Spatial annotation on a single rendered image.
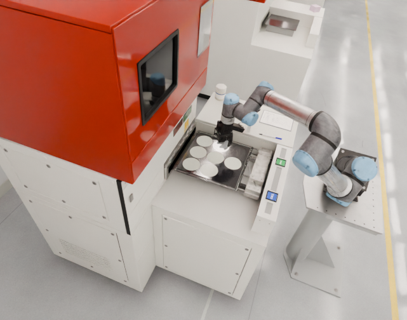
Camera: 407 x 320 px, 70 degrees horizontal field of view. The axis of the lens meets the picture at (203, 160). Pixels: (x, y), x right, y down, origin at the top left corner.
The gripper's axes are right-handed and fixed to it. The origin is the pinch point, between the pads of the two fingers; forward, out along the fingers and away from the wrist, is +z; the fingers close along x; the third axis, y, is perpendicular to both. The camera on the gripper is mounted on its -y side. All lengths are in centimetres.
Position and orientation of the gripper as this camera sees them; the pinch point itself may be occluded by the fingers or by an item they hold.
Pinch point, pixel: (225, 147)
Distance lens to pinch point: 169.2
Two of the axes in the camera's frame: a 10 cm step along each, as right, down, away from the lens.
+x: 3.6, 6.9, -6.3
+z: -0.8, 6.9, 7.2
